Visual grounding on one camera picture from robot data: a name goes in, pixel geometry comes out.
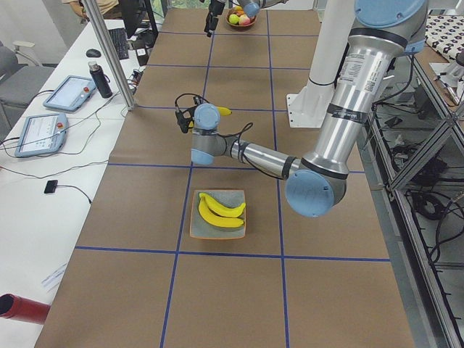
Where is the wicker fruit basket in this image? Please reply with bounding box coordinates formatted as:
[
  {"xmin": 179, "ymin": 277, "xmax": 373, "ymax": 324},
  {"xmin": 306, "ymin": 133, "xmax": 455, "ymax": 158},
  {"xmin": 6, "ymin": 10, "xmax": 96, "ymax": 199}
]
[{"xmin": 226, "ymin": 12, "xmax": 257, "ymax": 29}]

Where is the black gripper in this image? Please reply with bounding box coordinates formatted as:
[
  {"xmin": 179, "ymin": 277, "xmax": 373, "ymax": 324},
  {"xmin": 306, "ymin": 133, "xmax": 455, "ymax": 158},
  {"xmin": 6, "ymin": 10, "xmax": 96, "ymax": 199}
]
[
  {"xmin": 181, "ymin": 107, "xmax": 196, "ymax": 133},
  {"xmin": 204, "ymin": 0, "xmax": 226, "ymax": 37}
]

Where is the red apple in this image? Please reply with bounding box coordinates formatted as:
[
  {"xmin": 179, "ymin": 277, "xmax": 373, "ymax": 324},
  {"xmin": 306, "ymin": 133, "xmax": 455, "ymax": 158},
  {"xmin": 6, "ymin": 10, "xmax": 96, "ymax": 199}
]
[{"xmin": 239, "ymin": 14, "xmax": 251, "ymax": 26}]

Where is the black keyboard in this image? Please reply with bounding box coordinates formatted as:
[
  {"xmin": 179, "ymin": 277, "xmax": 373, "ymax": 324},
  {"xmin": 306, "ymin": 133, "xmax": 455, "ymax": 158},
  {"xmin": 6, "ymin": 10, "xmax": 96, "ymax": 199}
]
[{"xmin": 108, "ymin": 28, "xmax": 129, "ymax": 60}]

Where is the blue teach pendant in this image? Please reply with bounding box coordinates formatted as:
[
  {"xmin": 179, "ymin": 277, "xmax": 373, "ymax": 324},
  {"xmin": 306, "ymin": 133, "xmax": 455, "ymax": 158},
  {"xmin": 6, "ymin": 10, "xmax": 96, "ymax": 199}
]
[
  {"xmin": 14, "ymin": 112, "xmax": 68, "ymax": 158},
  {"xmin": 43, "ymin": 75, "xmax": 96, "ymax": 112}
]

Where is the black water bottle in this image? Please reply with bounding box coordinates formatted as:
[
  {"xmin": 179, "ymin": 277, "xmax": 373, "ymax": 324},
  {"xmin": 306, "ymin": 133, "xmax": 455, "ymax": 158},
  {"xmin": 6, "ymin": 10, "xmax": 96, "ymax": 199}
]
[{"xmin": 88, "ymin": 61, "xmax": 112, "ymax": 99}]

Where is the blue square ceramic plate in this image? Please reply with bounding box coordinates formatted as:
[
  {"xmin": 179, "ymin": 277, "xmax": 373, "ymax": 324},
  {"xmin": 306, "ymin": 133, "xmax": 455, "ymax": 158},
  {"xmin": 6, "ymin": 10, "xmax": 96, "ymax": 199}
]
[{"xmin": 189, "ymin": 189, "xmax": 247, "ymax": 240}]

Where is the pink apple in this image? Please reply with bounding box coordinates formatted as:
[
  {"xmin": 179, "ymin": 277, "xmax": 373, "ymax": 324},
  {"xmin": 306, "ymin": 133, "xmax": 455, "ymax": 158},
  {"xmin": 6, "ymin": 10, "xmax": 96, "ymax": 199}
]
[{"xmin": 242, "ymin": 14, "xmax": 254, "ymax": 25}]

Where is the aluminium frame post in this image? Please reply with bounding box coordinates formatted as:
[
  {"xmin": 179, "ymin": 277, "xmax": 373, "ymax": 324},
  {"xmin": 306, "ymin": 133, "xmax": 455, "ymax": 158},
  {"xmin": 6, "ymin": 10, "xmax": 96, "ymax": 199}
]
[{"xmin": 82, "ymin": 0, "xmax": 135, "ymax": 111}]

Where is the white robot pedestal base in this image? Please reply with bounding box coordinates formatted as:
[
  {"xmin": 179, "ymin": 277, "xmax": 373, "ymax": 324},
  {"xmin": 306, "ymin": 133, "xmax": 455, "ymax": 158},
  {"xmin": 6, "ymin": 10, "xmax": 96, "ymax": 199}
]
[{"xmin": 287, "ymin": 0, "xmax": 355, "ymax": 128}]

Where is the red cylinder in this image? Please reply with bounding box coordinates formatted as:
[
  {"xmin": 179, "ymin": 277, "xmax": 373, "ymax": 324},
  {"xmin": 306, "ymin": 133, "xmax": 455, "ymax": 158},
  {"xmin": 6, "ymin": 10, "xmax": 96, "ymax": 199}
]
[{"xmin": 1, "ymin": 294, "xmax": 51, "ymax": 325}]

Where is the seated person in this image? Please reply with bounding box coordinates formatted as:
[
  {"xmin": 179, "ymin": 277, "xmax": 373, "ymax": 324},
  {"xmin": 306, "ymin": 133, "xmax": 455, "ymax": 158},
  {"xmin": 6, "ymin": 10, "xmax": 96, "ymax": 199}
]
[{"xmin": 63, "ymin": 0, "xmax": 120, "ymax": 19}]

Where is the far blue teach pendant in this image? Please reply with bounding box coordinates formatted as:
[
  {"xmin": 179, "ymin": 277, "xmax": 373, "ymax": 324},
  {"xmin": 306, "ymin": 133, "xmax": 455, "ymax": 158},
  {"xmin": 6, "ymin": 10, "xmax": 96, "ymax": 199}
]
[{"xmin": 43, "ymin": 75, "xmax": 96, "ymax": 112}]

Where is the black computer mouse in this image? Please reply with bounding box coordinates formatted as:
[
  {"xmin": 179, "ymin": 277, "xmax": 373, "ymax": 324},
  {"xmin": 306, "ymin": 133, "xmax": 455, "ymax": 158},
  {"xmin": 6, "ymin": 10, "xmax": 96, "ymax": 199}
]
[{"xmin": 86, "ymin": 49, "xmax": 102, "ymax": 58}]

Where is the brown paper table mat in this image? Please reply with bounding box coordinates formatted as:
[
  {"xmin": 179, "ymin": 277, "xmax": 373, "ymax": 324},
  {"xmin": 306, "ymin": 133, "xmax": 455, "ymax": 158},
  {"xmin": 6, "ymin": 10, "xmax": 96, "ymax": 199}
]
[{"xmin": 36, "ymin": 9, "xmax": 415, "ymax": 347}]

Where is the black computer monitor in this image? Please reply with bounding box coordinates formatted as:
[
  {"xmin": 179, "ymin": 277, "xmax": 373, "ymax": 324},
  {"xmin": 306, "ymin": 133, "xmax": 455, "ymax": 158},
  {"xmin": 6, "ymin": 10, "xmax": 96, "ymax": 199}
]
[{"xmin": 119, "ymin": 0, "xmax": 152, "ymax": 38}]

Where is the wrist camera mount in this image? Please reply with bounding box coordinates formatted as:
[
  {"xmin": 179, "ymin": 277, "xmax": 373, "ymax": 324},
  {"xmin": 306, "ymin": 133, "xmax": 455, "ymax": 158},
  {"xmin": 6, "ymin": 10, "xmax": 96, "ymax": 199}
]
[{"xmin": 175, "ymin": 104, "xmax": 194, "ymax": 133}]

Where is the near blue teach pendant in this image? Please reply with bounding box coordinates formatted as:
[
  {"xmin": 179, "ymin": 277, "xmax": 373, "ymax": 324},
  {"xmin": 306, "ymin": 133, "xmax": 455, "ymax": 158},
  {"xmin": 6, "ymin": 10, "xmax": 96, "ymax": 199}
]
[{"xmin": 14, "ymin": 112, "xmax": 68, "ymax": 158}]

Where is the small black puck device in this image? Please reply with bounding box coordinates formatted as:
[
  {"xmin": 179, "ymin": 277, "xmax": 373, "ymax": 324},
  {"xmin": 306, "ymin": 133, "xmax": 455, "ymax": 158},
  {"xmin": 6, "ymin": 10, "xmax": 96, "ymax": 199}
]
[{"xmin": 43, "ymin": 180, "xmax": 58, "ymax": 194}]

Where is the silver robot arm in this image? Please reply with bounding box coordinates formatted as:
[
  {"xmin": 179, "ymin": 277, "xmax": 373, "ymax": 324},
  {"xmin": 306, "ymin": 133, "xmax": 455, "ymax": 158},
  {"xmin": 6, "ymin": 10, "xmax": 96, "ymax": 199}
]
[
  {"xmin": 204, "ymin": 0, "xmax": 287, "ymax": 37},
  {"xmin": 176, "ymin": 1, "xmax": 428, "ymax": 218}
]

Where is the yellow banana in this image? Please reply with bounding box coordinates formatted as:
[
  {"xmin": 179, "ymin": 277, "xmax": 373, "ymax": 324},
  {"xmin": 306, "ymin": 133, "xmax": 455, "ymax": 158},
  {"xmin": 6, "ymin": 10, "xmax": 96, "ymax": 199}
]
[
  {"xmin": 217, "ymin": 106, "xmax": 232, "ymax": 117},
  {"xmin": 199, "ymin": 193, "xmax": 246, "ymax": 218},
  {"xmin": 198, "ymin": 198, "xmax": 244, "ymax": 228}
]

